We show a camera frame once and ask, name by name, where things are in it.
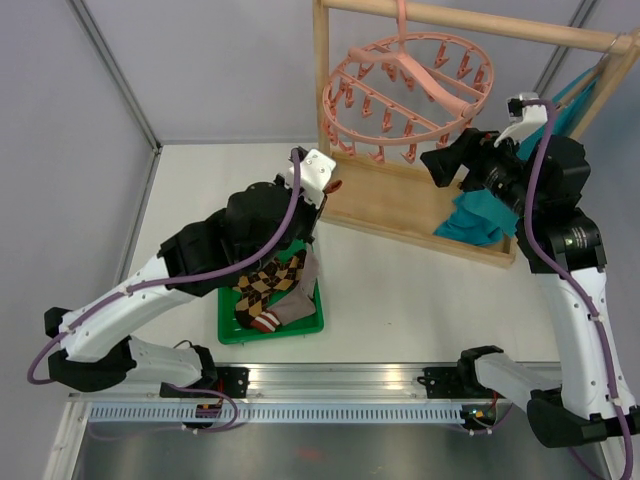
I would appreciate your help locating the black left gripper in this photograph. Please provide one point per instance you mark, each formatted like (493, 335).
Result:
(314, 215)

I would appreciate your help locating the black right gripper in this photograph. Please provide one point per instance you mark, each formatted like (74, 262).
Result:
(445, 162)

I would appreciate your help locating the pink round clip hanger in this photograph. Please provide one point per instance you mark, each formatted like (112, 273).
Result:
(403, 90)

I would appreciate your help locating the grey sock red striped cuff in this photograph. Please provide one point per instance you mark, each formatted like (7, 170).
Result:
(311, 264)

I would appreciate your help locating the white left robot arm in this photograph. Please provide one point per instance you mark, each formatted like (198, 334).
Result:
(189, 265)

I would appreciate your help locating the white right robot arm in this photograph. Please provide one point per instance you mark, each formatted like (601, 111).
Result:
(591, 402)

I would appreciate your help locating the teal cloth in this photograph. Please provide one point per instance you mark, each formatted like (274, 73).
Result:
(479, 219)

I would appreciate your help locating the brown argyle sock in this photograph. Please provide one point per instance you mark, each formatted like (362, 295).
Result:
(256, 291)

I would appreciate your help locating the wooden hanging rack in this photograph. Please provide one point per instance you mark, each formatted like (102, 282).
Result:
(399, 200)

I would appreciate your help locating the green plastic tray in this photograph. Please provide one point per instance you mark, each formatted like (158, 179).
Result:
(231, 332)

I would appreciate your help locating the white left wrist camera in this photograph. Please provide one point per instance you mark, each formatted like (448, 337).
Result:
(312, 170)

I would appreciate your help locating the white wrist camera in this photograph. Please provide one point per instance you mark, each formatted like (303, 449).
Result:
(527, 113)
(312, 170)

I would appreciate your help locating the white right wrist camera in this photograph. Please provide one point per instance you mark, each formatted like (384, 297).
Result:
(527, 113)

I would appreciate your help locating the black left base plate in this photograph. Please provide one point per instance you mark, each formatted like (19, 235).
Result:
(231, 381)

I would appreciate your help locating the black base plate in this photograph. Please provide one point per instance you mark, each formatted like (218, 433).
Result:
(445, 383)
(231, 381)

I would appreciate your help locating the aluminium mounting rail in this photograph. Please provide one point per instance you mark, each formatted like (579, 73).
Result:
(269, 380)

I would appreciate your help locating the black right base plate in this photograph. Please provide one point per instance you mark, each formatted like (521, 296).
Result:
(445, 383)

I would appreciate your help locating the white slotted cable duct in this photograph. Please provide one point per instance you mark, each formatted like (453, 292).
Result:
(421, 413)

